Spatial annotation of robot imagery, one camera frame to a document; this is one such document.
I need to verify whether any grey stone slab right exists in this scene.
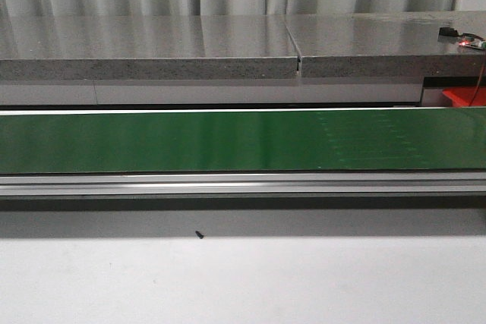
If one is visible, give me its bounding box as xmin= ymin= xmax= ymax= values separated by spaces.
xmin=285 ymin=11 xmax=485 ymax=78

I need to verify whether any grey stone slab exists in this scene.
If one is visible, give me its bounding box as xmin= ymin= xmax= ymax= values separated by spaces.
xmin=285 ymin=11 xmax=485 ymax=78
xmin=1 ymin=15 xmax=298 ymax=80

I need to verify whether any green conveyor belt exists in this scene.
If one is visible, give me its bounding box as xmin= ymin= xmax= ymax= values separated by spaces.
xmin=1 ymin=108 xmax=485 ymax=175

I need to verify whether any grey stone slab left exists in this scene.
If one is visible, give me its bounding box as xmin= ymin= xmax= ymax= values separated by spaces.
xmin=1 ymin=15 xmax=298 ymax=80

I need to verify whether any red plastic bin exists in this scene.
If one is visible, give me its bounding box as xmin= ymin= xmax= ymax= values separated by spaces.
xmin=442 ymin=87 xmax=486 ymax=107

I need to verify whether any black sensor module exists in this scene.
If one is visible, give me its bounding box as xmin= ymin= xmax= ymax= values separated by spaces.
xmin=439 ymin=27 xmax=459 ymax=37

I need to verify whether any green circuit board red LED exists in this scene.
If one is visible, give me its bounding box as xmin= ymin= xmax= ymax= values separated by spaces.
xmin=459 ymin=36 xmax=485 ymax=51

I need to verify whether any aluminium conveyor front rail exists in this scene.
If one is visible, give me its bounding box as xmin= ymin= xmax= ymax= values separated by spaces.
xmin=1 ymin=171 xmax=485 ymax=198

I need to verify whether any thin red wire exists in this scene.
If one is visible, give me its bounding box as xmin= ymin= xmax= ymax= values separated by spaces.
xmin=469 ymin=61 xmax=486 ymax=107

